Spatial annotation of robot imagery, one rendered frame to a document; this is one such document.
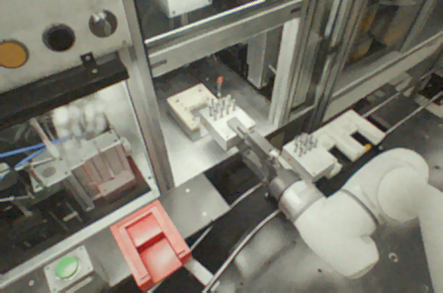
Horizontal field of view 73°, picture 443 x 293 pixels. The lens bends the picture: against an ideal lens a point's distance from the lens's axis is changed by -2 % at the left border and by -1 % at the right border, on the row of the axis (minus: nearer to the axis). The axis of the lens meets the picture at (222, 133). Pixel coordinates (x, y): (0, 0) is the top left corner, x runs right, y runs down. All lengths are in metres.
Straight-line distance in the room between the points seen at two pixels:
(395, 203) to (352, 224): 0.09
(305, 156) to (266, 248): 0.32
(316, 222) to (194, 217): 0.32
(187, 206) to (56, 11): 0.55
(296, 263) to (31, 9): 0.91
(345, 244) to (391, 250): 0.51
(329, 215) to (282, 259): 0.41
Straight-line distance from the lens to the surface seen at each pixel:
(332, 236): 0.64
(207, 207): 0.82
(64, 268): 0.69
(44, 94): 0.47
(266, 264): 1.01
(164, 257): 0.77
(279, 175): 0.69
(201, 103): 0.97
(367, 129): 1.12
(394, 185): 0.64
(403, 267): 1.14
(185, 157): 0.90
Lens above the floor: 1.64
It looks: 50 degrees down
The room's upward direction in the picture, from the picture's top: straight up
